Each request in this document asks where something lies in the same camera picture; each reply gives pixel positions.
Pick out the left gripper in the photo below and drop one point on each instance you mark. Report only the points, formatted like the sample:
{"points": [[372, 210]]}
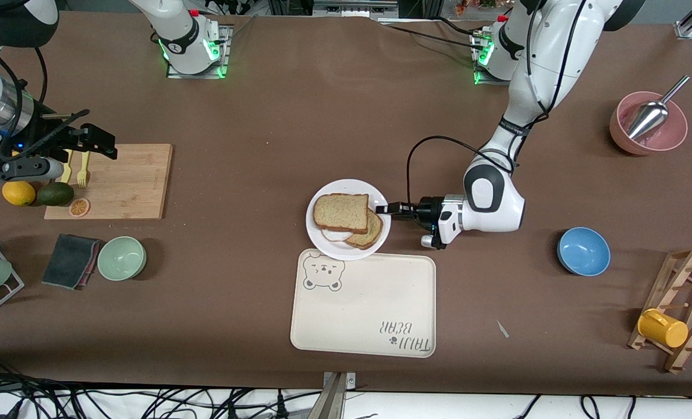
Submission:
{"points": [[426, 210]]}

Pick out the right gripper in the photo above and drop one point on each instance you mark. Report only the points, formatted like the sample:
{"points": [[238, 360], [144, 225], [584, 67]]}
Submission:
{"points": [[59, 141]]}

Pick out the large bread slice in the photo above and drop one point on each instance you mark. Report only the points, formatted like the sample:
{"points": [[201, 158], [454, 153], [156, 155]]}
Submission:
{"points": [[341, 212]]}

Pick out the white round plate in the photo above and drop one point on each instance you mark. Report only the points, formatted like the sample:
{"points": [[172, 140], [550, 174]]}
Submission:
{"points": [[337, 247]]}

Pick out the yellow plastic fork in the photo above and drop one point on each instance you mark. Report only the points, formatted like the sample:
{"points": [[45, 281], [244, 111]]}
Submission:
{"points": [[83, 171]]}

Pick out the small bread slice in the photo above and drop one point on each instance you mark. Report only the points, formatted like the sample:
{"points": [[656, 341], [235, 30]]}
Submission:
{"points": [[370, 233]]}

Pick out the yellow plastic knife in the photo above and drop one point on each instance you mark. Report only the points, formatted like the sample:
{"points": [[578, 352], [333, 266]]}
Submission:
{"points": [[67, 171]]}

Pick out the wooden cutting board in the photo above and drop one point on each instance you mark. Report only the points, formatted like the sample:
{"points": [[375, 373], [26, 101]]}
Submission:
{"points": [[130, 186]]}

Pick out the orange slice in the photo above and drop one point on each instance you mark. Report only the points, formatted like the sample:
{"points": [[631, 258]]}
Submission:
{"points": [[79, 207]]}

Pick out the dark green avocado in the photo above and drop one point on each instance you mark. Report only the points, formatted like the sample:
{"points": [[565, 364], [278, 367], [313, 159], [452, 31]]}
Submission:
{"points": [[55, 194]]}

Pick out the fried egg toy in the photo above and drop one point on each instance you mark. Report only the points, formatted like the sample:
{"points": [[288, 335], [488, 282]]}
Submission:
{"points": [[335, 235]]}

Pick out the yellow lemon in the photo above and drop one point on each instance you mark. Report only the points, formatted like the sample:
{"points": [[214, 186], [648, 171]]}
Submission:
{"points": [[18, 195]]}

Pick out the cream bear print tray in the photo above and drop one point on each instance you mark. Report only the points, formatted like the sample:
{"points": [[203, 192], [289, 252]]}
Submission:
{"points": [[363, 302]]}

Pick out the light green bowl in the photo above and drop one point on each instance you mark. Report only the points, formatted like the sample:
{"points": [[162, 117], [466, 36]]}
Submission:
{"points": [[121, 258]]}

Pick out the dark grey folded cloth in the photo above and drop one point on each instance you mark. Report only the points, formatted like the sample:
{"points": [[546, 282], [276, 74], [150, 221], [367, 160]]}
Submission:
{"points": [[69, 261]]}

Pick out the small white paper scrap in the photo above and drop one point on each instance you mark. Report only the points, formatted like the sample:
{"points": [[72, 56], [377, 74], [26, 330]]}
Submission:
{"points": [[502, 329]]}

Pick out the blue bowl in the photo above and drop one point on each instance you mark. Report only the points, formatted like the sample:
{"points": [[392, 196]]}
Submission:
{"points": [[583, 251]]}

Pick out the metal scoop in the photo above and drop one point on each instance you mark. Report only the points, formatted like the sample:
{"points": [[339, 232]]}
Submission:
{"points": [[648, 119]]}

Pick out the pink bowl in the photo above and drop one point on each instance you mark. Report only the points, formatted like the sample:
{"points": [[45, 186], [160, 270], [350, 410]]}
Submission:
{"points": [[674, 131]]}

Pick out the yellow mug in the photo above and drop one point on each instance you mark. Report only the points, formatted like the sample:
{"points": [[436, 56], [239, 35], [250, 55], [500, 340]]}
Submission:
{"points": [[663, 329]]}

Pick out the wooden mug rack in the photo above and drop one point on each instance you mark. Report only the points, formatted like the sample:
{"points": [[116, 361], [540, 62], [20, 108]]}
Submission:
{"points": [[686, 279]]}

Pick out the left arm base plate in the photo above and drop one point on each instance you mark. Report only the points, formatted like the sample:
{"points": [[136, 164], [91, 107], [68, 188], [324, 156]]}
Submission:
{"points": [[485, 81]]}

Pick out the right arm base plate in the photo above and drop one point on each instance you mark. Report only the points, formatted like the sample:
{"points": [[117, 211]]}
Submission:
{"points": [[224, 52]]}

